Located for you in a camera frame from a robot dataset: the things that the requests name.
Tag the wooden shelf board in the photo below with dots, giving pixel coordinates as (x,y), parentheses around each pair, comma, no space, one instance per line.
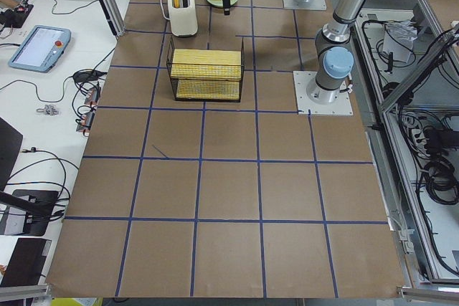
(205,73)

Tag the white toaster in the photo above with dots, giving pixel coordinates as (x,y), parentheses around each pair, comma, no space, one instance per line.
(183,20)

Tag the blue teach pendant near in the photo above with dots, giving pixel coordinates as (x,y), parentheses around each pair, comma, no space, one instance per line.
(41,49)

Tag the black monitor stand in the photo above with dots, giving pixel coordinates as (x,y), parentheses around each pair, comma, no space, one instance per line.
(27,212)

